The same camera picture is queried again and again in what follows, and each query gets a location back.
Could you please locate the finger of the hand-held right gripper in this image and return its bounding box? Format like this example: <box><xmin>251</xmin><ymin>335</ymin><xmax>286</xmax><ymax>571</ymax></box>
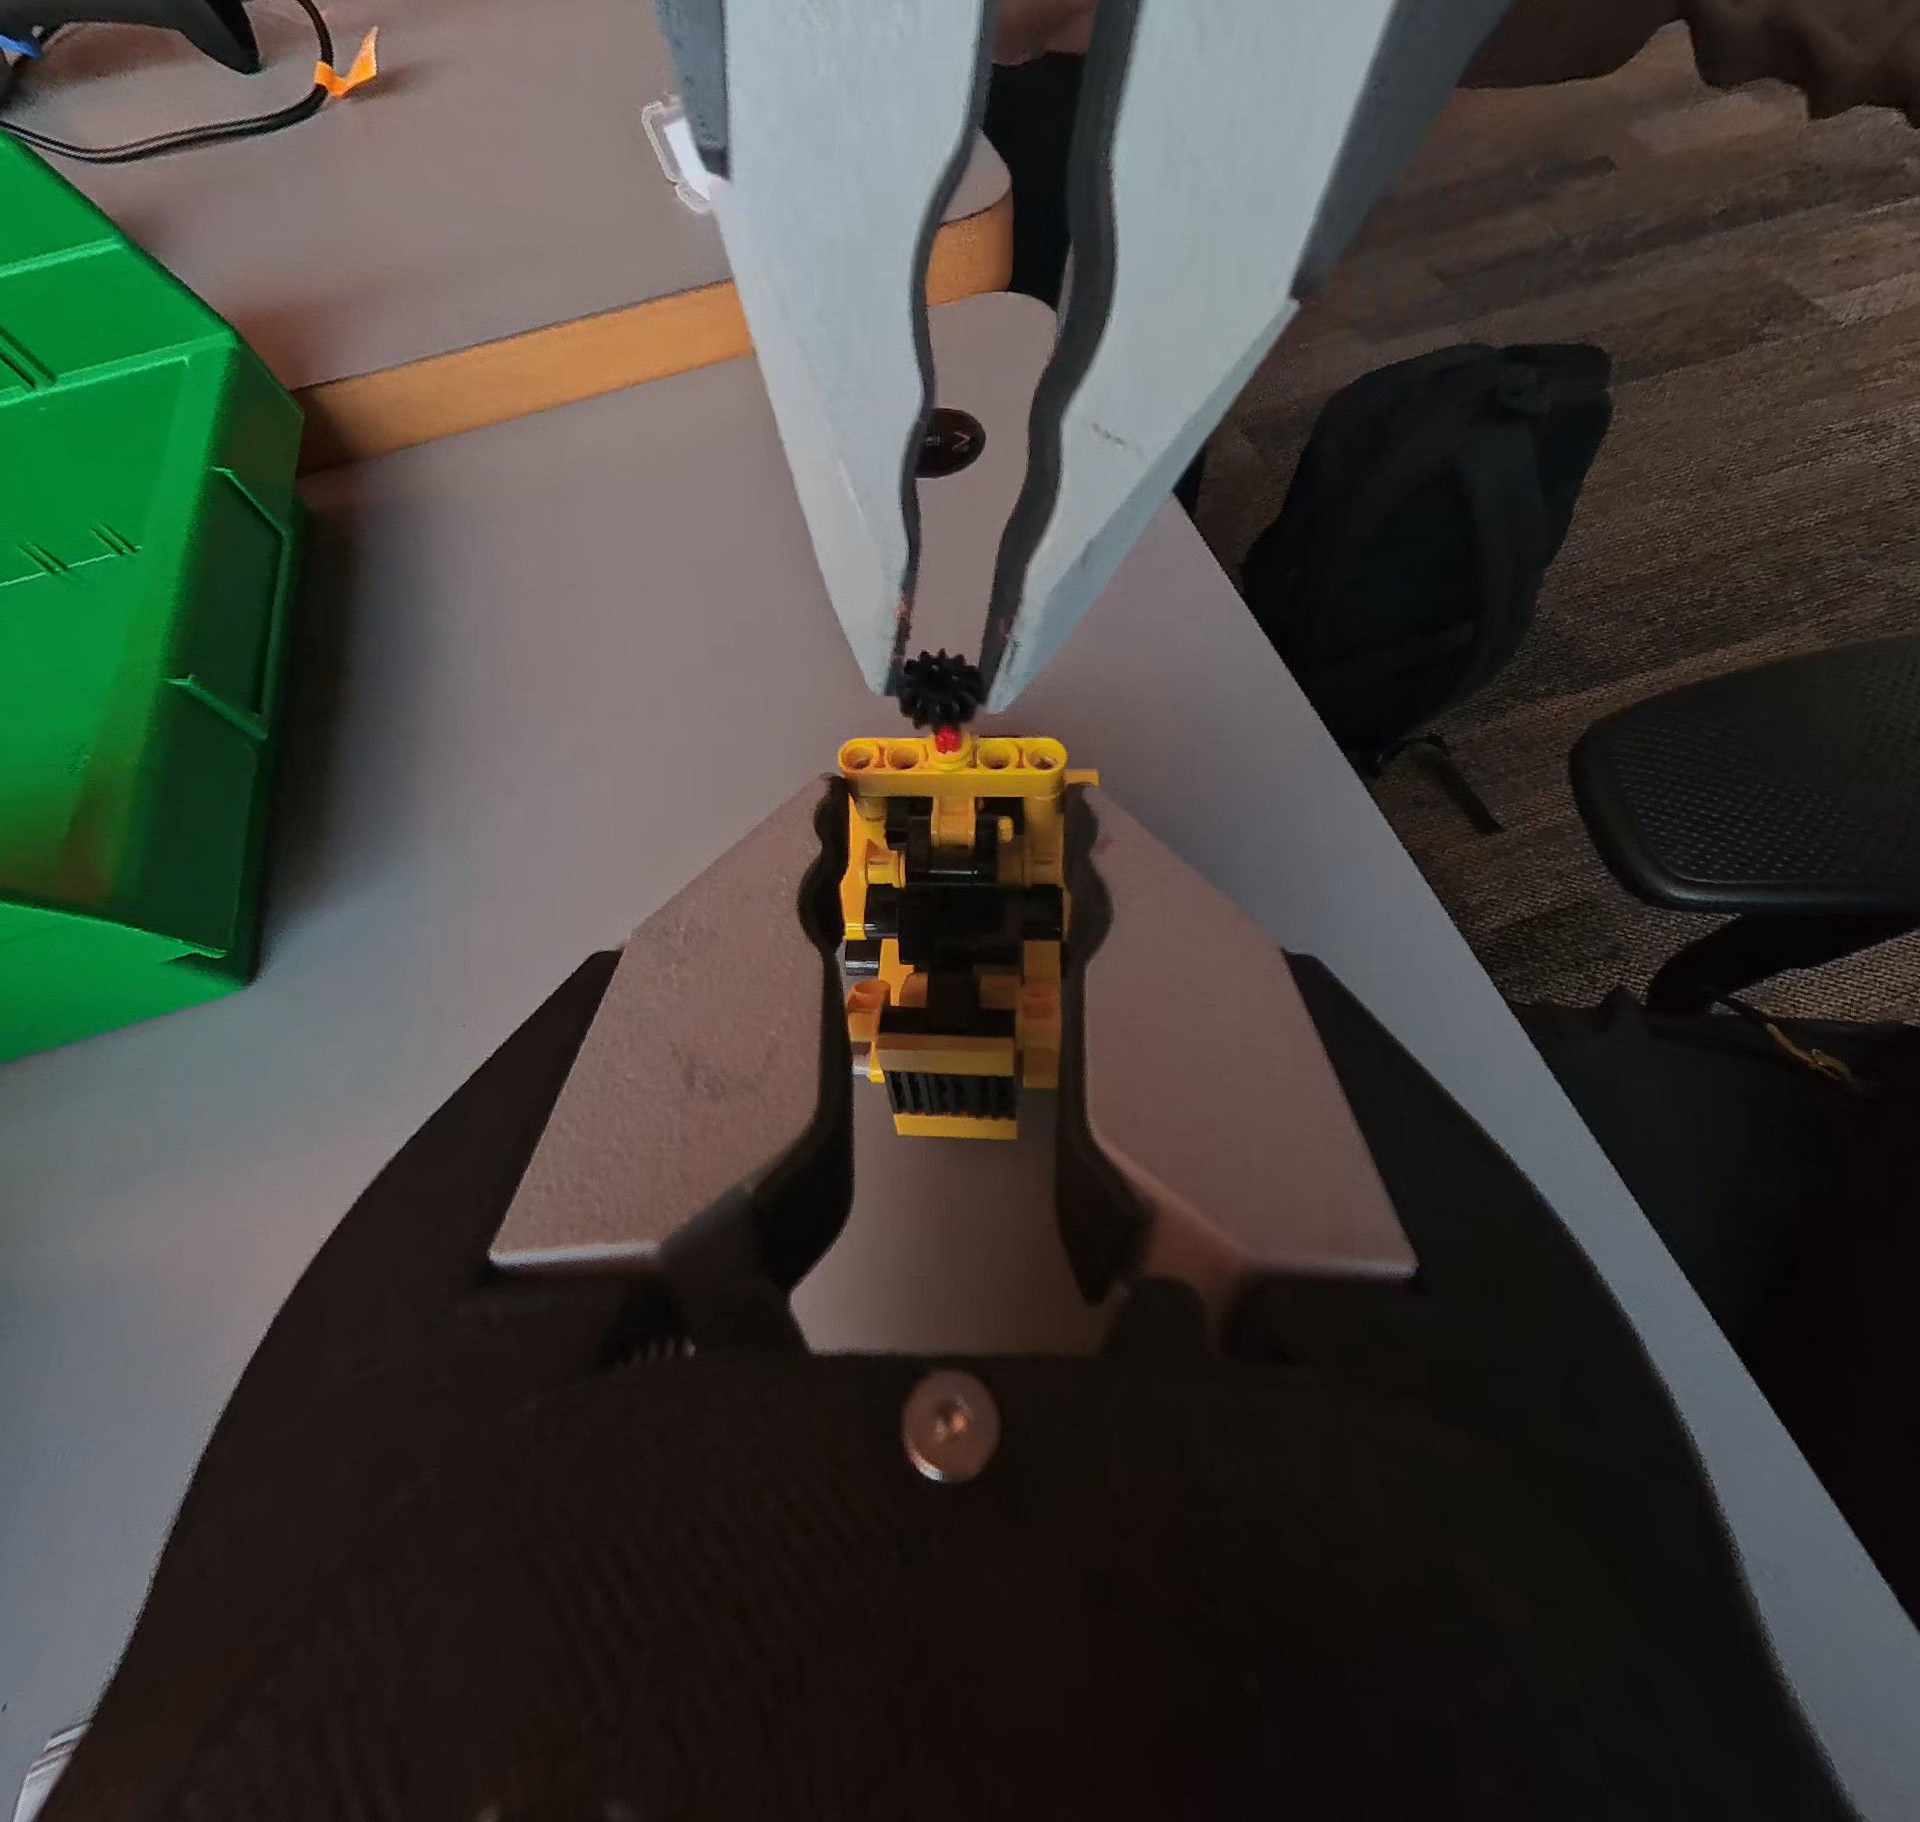
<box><xmin>626</xmin><ymin>0</ymin><xmax>1004</xmax><ymax>702</ymax></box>
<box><xmin>982</xmin><ymin>0</ymin><xmax>1562</xmax><ymax>713</ymax></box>

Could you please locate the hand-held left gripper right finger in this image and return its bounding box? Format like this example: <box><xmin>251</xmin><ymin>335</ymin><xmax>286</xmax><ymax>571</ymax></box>
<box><xmin>1055</xmin><ymin>784</ymin><xmax>1423</xmax><ymax>1318</ymax></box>

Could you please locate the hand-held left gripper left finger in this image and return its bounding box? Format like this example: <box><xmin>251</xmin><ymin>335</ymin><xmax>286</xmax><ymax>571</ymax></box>
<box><xmin>488</xmin><ymin>771</ymin><xmax>860</xmax><ymax>1336</ymax></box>

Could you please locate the yellow and black lego vehicle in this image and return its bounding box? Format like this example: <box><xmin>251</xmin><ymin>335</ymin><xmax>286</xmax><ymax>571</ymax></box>
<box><xmin>836</xmin><ymin>723</ymin><xmax>1102</xmax><ymax>1144</ymax></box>

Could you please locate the black lego gear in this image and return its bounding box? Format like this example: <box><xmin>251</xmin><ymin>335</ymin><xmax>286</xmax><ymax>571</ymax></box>
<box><xmin>901</xmin><ymin>646</ymin><xmax>987</xmax><ymax>728</ymax></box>

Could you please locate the small clear plastic piece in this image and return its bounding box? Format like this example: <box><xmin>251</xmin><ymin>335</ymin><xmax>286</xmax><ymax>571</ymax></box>
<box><xmin>640</xmin><ymin>96</ymin><xmax>732</xmax><ymax>214</ymax></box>

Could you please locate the black backpack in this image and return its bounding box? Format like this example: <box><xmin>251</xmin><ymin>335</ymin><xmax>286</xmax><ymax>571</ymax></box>
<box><xmin>1240</xmin><ymin>340</ymin><xmax>1617</xmax><ymax>838</ymax></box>

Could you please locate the black bag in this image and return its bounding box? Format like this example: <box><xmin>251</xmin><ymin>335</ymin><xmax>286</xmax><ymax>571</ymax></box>
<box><xmin>1512</xmin><ymin>988</ymin><xmax>1920</xmax><ymax>1630</ymax></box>

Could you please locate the black mesh office chair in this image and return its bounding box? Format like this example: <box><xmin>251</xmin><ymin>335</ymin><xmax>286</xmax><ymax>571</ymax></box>
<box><xmin>1567</xmin><ymin>633</ymin><xmax>1920</xmax><ymax>1017</ymax></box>

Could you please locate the green plastic storage bin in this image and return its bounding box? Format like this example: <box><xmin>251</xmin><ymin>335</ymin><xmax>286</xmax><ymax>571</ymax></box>
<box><xmin>0</xmin><ymin>133</ymin><xmax>312</xmax><ymax>1068</ymax></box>

